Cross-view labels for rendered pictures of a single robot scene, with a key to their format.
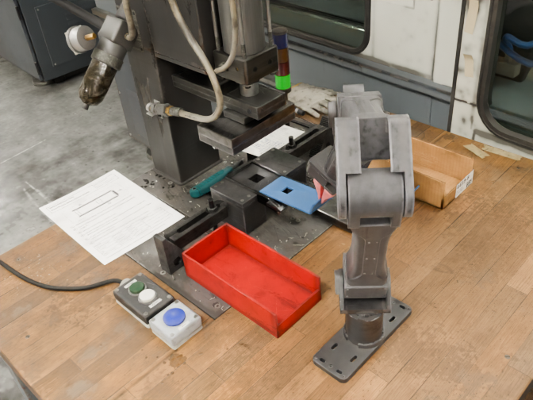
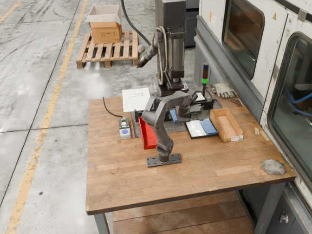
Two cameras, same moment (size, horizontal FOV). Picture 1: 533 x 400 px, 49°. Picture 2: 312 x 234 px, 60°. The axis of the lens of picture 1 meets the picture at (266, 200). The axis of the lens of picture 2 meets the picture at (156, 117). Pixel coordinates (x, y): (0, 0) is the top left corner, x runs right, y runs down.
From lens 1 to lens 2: 0.85 m
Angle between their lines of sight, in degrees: 27
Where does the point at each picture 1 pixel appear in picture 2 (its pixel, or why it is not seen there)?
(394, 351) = (166, 168)
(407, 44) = (261, 83)
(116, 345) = (110, 132)
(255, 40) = (176, 67)
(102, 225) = (132, 101)
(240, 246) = not seen: hidden behind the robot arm
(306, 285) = not seen: hidden behind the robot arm
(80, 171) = not seen: hidden behind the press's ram
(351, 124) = (152, 99)
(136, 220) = (140, 104)
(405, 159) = (159, 112)
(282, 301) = (153, 142)
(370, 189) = (148, 115)
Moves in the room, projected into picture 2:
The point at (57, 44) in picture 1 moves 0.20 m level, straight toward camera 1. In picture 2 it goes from (190, 34) to (188, 38)
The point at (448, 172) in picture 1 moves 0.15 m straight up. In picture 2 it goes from (237, 133) to (241, 113)
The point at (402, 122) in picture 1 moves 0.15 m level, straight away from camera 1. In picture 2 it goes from (162, 103) to (185, 91)
